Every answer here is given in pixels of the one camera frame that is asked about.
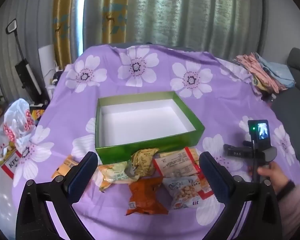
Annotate grey sofa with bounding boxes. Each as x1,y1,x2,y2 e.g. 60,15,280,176
271,47,300,170

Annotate person's right hand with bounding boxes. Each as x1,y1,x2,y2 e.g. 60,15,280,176
257,162,290,200

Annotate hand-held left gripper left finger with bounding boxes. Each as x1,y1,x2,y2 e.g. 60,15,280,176
15,151,98,240

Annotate gold foil snack packet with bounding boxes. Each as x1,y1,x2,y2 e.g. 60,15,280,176
131,148,159,178

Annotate red white snack packet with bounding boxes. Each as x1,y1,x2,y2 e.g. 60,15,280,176
153,147,214,200

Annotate dark orange snack packet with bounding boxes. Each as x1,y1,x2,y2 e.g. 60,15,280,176
126,177,169,216

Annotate white blue peanut packet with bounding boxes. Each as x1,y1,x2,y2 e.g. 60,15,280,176
162,176,203,210

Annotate pile of folded clothes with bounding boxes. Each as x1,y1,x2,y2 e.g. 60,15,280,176
232,52,296,93

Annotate pale yellow green snack packet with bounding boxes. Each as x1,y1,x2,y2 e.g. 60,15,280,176
97,161,140,193

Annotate green cardboard box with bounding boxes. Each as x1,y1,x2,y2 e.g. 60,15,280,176
95,92,205,165

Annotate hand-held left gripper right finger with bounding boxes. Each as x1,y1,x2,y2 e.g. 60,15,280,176
199,151,283,240

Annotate black white bundle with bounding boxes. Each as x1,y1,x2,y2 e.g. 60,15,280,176
49,65,65,90

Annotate orange striped snack packet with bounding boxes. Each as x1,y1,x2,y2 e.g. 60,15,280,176
52,155,79,179

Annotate black wristband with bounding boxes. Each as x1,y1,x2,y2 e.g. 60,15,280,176
276,179,296,202

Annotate white red plastic bag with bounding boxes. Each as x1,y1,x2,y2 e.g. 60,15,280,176
0,99,38,155

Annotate plain grey curtain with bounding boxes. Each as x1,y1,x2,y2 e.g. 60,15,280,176
0,0,58,100

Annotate red white cardboard box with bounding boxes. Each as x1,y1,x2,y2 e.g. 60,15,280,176
0,140,23,179

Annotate black upright vacuum cleaner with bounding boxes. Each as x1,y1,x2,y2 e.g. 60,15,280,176
5,20,43,103

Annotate grey green curtain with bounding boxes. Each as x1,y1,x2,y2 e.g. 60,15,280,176
84,0,265,55

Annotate purple floral cloth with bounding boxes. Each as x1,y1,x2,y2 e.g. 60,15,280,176
11,44,300,240

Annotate gold patterned curtain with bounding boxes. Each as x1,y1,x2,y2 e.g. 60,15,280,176
52,0,130,70

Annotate yellow box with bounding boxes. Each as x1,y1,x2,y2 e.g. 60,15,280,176
30,105,46,120

